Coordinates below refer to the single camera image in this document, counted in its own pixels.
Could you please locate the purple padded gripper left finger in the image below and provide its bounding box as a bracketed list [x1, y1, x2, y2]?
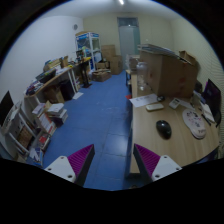
[45, 144, 95, 186]

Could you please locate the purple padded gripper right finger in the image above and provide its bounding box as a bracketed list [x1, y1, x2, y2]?
[133, 144, 181, 183]

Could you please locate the black computer mouse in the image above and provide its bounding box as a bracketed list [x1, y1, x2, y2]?
[156, 120, 172, 139]

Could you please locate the white oval mouse pad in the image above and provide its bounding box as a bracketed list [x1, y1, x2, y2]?
[182, 109, 206, 139]

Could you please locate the wooden desk right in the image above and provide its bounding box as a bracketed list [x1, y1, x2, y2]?
[125, 69, 221, 175]

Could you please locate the stack of books floor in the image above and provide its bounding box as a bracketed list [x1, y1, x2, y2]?
[32, 101, 68, 135]

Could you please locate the white remote control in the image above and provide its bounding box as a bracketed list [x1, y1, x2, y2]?
[146, 103, 164, 111]

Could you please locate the white shelf unit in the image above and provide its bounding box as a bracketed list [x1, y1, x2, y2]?
[0, 103, 37, 159]

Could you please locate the white paper sheet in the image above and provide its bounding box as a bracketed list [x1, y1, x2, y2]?
[130, 94, 157, 108]

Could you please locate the small white calculator device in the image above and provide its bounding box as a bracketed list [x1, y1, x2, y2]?
[169, 98, 180, 109]

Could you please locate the long wooden desk left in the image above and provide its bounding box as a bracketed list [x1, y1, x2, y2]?
[24, 57, 90, 109]

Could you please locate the large cardboard box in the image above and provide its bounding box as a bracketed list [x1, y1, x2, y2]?
[140, 50, 198, 98]

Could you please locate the dark laptop screen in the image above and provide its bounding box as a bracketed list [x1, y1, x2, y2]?
[203, 80, 222, 125]

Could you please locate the black monitor left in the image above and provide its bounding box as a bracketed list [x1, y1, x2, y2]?
[0, 92, 14, 125]

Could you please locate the cardboard box on floor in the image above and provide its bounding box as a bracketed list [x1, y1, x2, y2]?
[92, 71, 111, 82]

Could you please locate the clear plastic jar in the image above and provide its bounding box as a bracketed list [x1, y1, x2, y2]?
[136, 62, 148, 90]

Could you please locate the stacked cardboard boxes back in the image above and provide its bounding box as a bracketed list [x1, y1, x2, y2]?
[101, 45, 123, 75]

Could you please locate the blue white display cabinet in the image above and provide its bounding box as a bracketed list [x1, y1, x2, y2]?
[75, 32, 102, 71]

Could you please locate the grey door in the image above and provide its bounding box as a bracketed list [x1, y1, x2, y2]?
[117, 17, 140, 69]

